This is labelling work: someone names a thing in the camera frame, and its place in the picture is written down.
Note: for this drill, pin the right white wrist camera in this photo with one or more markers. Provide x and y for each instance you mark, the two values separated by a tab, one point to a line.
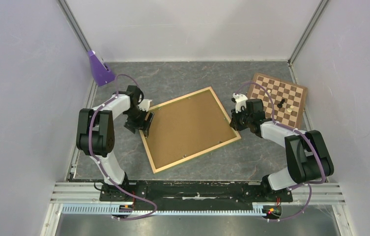
240	102

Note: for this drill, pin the wooden chessboard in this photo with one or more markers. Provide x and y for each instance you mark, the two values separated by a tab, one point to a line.
292	93

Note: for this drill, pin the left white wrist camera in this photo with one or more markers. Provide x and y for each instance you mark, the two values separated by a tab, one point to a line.
145	104

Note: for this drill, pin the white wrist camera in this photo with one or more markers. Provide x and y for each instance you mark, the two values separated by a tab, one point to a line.
145	104
240	102

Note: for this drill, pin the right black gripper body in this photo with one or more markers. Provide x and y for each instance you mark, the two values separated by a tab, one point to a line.
241	115

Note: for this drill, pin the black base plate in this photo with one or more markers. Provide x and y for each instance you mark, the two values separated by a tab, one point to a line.
180	195

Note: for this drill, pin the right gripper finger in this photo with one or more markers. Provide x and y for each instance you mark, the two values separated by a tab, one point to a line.
234	121
240	125

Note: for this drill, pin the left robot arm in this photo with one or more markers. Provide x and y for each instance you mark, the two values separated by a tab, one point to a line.
96	135

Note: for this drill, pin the brown frame backing board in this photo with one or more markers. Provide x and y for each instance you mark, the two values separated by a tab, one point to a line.
189	128

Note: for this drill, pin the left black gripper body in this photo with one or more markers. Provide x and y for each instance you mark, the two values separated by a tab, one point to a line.
138	116

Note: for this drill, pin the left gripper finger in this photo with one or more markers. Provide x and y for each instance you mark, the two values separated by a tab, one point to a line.
133	126
147	123

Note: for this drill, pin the black chess piece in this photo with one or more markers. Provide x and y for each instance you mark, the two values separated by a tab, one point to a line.
281	103

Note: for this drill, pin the purple plastic stand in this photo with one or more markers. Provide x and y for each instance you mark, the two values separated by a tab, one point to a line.
101	72

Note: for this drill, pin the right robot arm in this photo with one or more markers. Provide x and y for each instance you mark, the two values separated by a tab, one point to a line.
307	157

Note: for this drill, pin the white slotted cable duct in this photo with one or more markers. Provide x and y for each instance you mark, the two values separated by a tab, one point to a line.
124	210

